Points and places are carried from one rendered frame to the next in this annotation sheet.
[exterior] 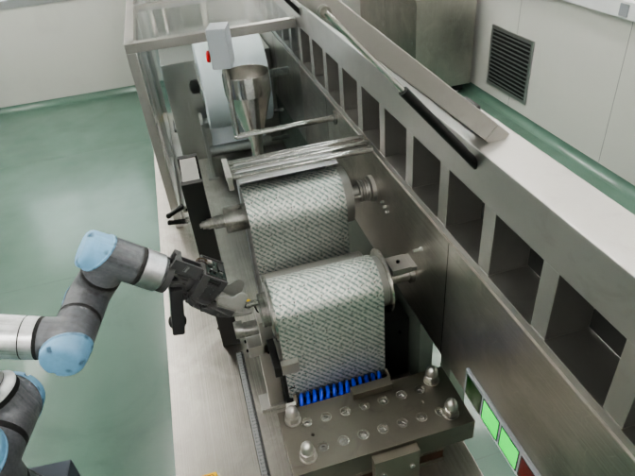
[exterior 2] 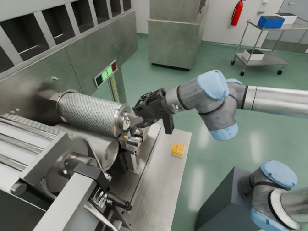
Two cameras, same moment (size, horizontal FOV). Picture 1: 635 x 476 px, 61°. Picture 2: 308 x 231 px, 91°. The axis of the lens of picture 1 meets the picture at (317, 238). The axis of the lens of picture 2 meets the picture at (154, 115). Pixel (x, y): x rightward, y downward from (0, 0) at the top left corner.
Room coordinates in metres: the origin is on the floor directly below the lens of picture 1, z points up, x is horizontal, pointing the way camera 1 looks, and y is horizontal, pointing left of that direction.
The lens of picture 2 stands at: (1.16, 0.44, 1.70)
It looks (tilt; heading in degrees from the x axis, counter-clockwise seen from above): 46 degrees down; 211
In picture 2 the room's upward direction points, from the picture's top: straight up
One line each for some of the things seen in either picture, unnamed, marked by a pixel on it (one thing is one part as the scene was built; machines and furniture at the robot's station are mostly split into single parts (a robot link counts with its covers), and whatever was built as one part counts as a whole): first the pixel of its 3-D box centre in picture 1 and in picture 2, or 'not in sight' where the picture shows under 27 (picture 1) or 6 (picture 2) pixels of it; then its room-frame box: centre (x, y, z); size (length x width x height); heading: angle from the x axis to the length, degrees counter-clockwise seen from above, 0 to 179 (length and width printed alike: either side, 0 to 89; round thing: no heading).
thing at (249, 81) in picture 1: (247, 81); not in sight; (1.59, 0.16, 1.50); 0.14 x 0.14 x 0.06
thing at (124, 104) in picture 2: (269, 308); (122, 119); (0.87, 0.12, 1.25); 0.15 x 0.01 x 0.15; 12
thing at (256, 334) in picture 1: (263, 363); (132, 155); (0.89, 0.16, 1.05); 0.06 x 0.05 x 0.31; 102
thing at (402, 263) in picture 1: (400, 263); (59, 97); (0.93, -0.18, 1.28); 0.06 x 0.05 x 0.02; 102
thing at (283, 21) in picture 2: not in sight; (267, 45); (-2.66, 0.74, 0.51); 0.91 x 0.58 x 1.02; 124
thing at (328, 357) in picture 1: (335, 357); not in sight; (0.83, -0.01, 1.11); 0.23 x 0.01 x 0.18; 102
